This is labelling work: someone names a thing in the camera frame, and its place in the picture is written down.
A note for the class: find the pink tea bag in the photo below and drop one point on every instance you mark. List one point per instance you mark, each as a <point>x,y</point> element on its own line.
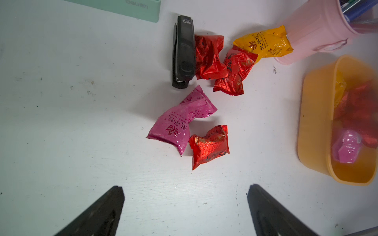
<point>347,146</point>
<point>173,125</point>

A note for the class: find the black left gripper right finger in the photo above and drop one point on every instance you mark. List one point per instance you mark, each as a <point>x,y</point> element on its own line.
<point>270,218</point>

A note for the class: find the green desk file organizer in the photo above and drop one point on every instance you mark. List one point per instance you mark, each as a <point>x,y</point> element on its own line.
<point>147,10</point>

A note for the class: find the red tea bag under yellow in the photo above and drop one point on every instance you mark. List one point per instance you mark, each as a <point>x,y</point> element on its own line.
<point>239,63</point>

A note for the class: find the red tea bag by stapler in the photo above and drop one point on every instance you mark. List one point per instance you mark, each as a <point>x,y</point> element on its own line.
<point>208,63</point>

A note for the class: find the yellow tea bag by cup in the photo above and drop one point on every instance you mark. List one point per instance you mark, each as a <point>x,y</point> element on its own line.
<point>268,43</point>

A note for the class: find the small yellow tea bag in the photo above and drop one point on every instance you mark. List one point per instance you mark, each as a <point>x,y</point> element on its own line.
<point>340,86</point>

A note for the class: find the yellow plastic storage box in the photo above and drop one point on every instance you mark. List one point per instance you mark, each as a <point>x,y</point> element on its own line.
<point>316,122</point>

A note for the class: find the pink pen cup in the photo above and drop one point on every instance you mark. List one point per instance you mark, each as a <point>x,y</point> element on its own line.
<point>316,27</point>

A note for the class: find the black stapler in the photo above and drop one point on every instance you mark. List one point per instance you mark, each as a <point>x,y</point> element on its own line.
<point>184,52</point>

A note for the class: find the pens in cup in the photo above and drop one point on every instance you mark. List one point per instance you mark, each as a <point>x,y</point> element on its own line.
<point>353,11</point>

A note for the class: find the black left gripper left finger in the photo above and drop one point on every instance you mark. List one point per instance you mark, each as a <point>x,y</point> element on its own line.
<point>101,218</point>

